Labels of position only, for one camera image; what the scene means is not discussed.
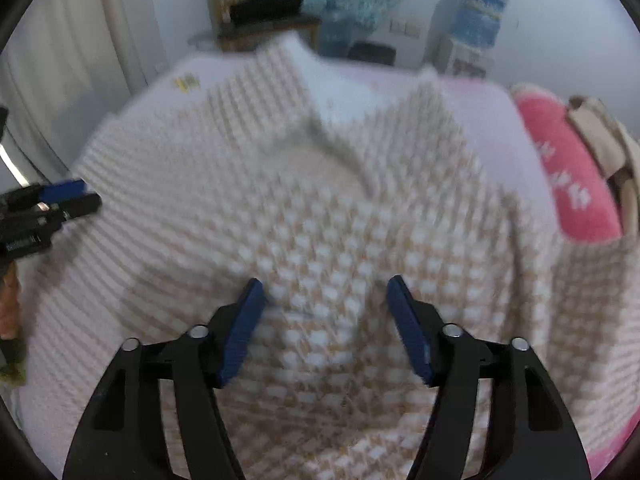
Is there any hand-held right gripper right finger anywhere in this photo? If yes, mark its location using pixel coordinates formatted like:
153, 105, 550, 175
386, 275, 591, 480

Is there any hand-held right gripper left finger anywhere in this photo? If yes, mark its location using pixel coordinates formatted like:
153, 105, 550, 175
62, 278, 266, 480

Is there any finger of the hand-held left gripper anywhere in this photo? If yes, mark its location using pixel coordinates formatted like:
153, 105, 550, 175
27, 194, 103, 225
7, 179, 88, 210

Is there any beige white knit sweater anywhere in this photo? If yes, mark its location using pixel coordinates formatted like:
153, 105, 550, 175
22, 35, 628, 480

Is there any person's left hand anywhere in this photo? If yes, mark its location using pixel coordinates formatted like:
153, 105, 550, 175
0, 264, 23, 342

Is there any white curtain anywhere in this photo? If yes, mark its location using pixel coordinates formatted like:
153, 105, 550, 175
0, 0, 166, 181

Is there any pink printed blanket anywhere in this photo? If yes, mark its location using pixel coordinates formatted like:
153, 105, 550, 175
510, 85, 640, 480

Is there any wooden chair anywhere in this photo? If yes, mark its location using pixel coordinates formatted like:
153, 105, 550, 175
202, 0, 321, 53

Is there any black bag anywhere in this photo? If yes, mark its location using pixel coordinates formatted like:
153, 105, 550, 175
227, 0, 303, 23

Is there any beige crumpled cloth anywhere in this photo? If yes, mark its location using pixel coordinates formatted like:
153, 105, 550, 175
565, 95, 640, 236

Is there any white water dispenser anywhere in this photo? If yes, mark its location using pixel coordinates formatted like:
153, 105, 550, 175
425, 0, 508, 78

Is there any blue water bottle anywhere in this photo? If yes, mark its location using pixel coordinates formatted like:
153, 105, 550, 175
317, 0, 353, 58

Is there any blue patterned bottle cover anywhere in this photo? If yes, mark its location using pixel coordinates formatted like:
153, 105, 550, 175
450, 0, 508, 51

